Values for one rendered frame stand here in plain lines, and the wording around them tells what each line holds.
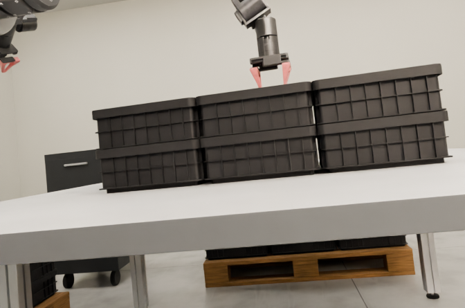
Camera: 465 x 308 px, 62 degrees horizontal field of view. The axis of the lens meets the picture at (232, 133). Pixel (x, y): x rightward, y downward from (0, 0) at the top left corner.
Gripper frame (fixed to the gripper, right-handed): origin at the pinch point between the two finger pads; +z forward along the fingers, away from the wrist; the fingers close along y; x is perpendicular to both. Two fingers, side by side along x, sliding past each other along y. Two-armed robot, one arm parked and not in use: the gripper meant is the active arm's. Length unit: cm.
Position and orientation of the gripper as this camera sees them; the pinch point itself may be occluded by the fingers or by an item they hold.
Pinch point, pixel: (273, 91)
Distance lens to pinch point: 106.2
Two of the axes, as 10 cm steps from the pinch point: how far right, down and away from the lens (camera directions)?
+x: -2.1, -0.4, -9.8
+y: -9.7, 1.2, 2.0
